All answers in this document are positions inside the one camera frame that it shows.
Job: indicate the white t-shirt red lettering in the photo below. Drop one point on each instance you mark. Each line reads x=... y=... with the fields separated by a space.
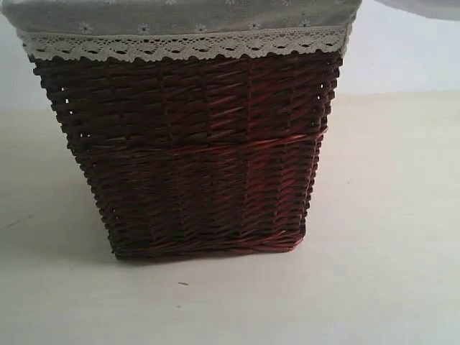
x=434 y=9

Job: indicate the dark red wicker basket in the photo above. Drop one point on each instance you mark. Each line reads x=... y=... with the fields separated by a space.
x=192 y=158

